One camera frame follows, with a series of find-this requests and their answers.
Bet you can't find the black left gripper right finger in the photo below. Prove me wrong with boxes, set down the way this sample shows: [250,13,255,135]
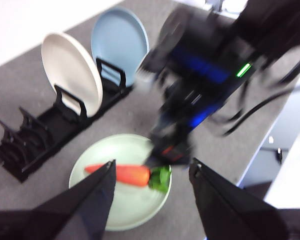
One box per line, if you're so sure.
[188,157,297,240]

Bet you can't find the white furniture panel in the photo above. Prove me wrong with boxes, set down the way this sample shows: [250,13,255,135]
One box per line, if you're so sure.
[263,129,300,210]

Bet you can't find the black cable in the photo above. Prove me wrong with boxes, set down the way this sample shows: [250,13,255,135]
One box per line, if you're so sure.
[221,81,300,137]

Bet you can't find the orange carrot with green leaves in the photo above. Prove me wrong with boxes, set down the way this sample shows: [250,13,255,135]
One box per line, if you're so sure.
[84,163,172,195]

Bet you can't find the cream plate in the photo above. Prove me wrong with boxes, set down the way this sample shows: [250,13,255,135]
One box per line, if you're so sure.
[40,32,104,118]

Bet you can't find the green plate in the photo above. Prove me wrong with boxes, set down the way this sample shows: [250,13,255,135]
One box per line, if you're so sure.
[68,133,173,231]

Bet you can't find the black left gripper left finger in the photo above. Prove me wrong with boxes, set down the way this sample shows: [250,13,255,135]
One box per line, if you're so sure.
[0,159,117,240]

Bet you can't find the black plate rack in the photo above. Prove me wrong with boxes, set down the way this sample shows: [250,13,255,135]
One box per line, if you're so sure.
[0,57,135,183]

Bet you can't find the blue plate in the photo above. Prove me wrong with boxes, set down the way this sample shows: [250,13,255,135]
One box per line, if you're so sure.
[90,7,150,87]

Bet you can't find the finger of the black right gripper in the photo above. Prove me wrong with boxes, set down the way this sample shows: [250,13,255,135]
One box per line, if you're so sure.
[142,149,169,168]

